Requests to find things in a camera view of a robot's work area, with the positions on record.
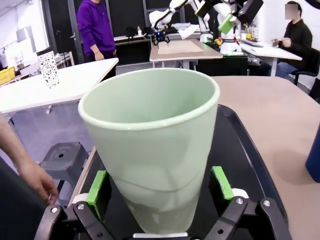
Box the person in black t-shirt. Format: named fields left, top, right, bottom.
left=0, top=159, right=50, bottom=240

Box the seated person in black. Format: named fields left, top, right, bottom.
left=256, top=0, right=315, bottom=80

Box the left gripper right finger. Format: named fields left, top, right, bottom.
left=199, top=165, right=292, bottom=240

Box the black office chair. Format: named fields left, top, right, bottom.
left=291, top=46, right=320, bottom=87

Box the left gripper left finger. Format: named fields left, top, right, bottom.
left=37, top=169, right=118, bottom=240

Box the black plastic tray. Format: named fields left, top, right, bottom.
left=67, top=103, right=293, bottom=240

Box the white black speckled cup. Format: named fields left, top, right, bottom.
left=36, top=50, right=60, bottom=89

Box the yellow plastic basket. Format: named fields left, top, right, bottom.
left=0, top=66, right=16, bottom=86

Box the grey plastic stool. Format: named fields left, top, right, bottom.
left=39, top=141, right=90, bottom=193

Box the person's left hand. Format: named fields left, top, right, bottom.
left=16, top=159, right=60, bottom=206

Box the table with beige mat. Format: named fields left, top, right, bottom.
left=149, top=38, right=224, bottom=70

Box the tall pale green cup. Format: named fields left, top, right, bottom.
left=77, top=67, right=221, bottom=236

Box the white work desk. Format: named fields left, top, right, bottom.
left=239, top=39, right=304, bottom=77

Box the blue mug yellow inside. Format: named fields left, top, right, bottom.
left=304, top=128, right=320, bottom=184

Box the person's left forearm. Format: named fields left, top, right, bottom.
left=0, top=114, right=35, bottom=176

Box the white table with speckled cup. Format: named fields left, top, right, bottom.
left=0, top=57, right=120, bottom=116

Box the person in purple hoodie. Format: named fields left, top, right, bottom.
left=76, top=0, right=118, bottom=61

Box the background robot with green gripper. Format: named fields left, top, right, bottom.
left=212, top=0, right=265, bottom=56

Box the black gripper with blue light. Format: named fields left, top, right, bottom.
left=150, top=29, right=171, bottom=47

